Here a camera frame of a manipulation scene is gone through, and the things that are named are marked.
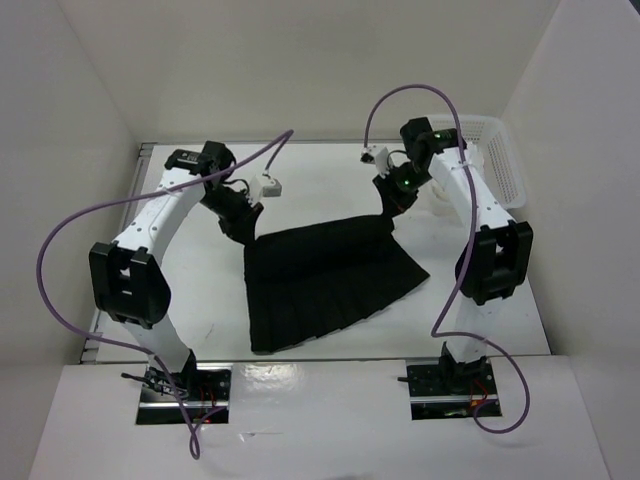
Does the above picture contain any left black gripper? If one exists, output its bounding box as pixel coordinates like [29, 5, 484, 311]
[199, 184, 264, 249]

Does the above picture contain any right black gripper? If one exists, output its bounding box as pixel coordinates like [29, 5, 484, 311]
[373, 161, 433, 220]

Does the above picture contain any black pleated skirt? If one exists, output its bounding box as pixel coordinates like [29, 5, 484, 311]
[244, 215, 430, 355]

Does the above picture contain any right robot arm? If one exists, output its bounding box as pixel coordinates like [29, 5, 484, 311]
[361, 117, 533, 394]

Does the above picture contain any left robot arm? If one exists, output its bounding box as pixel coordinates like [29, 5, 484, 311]
[89, 141, 263, 400]

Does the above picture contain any white cloth in basket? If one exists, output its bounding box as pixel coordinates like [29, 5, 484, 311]
[465, 142, 485, 177]

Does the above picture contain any white plastic basket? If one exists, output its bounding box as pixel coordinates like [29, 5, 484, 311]
[425, 114, 526, 217]

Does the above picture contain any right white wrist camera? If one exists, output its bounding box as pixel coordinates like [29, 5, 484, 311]
[360, 145, 394, 178]

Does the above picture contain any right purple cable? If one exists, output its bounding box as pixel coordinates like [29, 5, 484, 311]
[364, 83, 532, 435]

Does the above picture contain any purple cable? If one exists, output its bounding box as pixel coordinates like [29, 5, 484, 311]
[37, 129, 295, 460]
[364, 83, 532, 435]

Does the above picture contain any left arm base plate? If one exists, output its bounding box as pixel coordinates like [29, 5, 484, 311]
[121, 363, 232, 426]

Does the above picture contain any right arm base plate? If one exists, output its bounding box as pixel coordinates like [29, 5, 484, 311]
[397, 358, 502, 420]

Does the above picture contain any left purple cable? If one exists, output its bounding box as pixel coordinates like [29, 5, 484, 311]
[37, 129, 295, 460]

